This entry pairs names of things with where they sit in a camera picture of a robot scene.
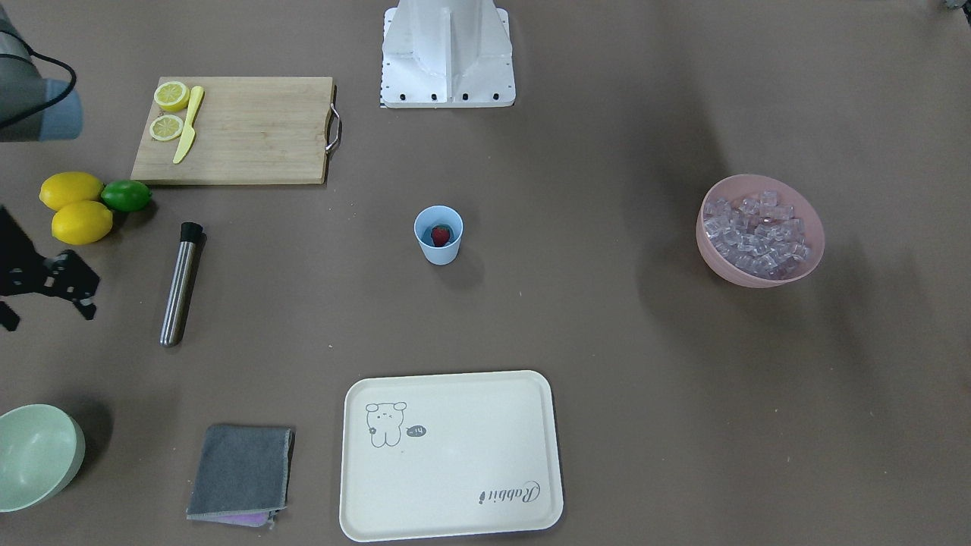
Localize mint green bowl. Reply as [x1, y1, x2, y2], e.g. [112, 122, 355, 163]
[1, 404, 86, 513]

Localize steel muddler with black tip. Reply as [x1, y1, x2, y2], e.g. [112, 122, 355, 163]
[159, 221, 204, 347]

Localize red strawberry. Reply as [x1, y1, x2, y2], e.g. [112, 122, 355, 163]
[429, 224, 452, 248]

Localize green lime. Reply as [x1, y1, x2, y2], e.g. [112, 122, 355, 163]
[100, 180, 152, 213]

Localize yellow lemon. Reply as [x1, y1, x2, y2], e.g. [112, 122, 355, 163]
[39, 171, 104, 212]
[51, 200, 114, 246]

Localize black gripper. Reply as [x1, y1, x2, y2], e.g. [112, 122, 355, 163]
[0, 206, 100, 332]

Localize yellow plastic knife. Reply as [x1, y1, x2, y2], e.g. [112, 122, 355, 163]
[172, 86, 205, 165]

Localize pink bowl of ice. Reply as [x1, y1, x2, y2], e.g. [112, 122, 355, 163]
[695, 174, 825, 289]

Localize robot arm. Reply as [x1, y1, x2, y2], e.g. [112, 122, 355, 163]
[1, 11, 100, 331]

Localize lemon slice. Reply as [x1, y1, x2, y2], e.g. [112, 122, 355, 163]
[148, 114, 184, 142]
[153, 80, 190, 113]

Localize bamboo cutting board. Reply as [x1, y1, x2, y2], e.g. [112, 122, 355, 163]
[130, 76, 341, 186]

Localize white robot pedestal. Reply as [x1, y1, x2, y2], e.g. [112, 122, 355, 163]
[379, 1, 517, 108]

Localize cream rabbit tray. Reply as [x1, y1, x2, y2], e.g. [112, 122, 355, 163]
[339, 370, 564, 543]

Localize grey folded cloth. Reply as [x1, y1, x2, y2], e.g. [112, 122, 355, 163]
[185, 424, 294, 529]

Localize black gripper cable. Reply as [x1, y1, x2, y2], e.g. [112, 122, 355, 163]
[0, 45, 78, 130]

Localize light blue plastic cup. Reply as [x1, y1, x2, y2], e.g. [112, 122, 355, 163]
[413, 205, 464, 266]

